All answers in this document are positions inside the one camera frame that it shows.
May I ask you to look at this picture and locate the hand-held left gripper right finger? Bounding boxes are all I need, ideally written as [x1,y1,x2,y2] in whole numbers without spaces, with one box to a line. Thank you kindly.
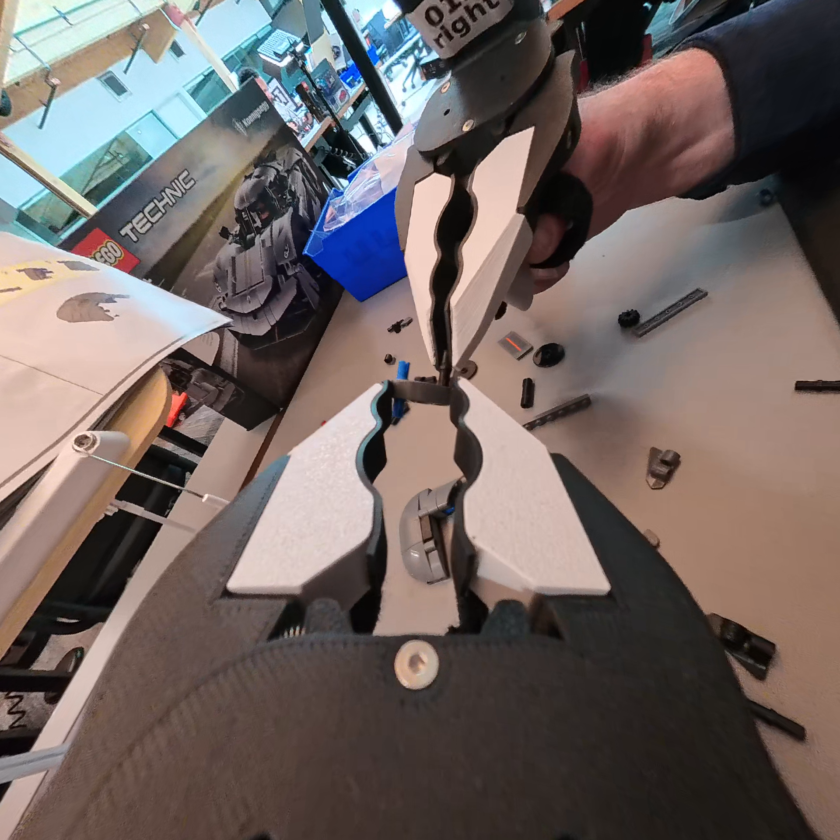
[450,381,611,632]

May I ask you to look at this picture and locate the black wedge lego connector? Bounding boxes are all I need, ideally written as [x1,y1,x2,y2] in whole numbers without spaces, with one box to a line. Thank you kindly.
[707,612,778,681]

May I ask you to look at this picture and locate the grey piece with blue pin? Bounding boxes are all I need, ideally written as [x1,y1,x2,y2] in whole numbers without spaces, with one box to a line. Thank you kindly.
[392,360,455,422]

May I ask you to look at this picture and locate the blue plastic bin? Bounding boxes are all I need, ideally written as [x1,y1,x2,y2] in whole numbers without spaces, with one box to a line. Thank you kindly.
[304,164,412,303]

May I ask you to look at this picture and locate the long grey lego plate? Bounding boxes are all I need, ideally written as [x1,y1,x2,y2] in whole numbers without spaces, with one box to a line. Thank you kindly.
[633,287,710,338]

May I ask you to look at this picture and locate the person's right hand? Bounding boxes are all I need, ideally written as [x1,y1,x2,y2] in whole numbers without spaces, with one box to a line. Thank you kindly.
[526,47,737,296]

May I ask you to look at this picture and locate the grey lego wheel arch assembly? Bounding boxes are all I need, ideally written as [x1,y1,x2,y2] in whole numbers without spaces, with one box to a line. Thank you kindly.
[398,481,463,585]

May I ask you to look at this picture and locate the white instruction booklet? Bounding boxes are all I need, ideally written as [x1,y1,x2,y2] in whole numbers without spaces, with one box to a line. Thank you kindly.
[0,233,235,490]

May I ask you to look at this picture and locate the silver wedge lego bracket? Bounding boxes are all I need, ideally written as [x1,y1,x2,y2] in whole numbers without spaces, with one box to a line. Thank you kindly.
[646,447,682,490]

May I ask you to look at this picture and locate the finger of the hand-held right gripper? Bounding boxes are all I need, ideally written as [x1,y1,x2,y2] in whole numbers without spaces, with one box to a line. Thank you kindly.
[395,150,466,368]
[448,126,536,370]

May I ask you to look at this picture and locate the black lego set box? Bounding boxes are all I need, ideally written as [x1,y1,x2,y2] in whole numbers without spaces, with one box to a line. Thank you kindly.
[62,77,345,434]

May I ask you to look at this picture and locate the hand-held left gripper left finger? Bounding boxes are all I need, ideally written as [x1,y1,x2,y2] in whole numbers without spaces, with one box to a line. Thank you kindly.
[226,379,396,635]

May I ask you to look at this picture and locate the clear plastic bags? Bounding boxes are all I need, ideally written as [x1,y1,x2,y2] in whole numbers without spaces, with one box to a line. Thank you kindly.
[323,141,417,232]

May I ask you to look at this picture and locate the grey lego plate with holes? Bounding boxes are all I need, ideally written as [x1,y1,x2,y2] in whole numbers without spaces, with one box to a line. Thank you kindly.
[522,394,593,431]

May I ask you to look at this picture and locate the person's right forearm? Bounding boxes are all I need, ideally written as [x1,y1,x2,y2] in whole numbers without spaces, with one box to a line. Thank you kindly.
[650,0,840,201]

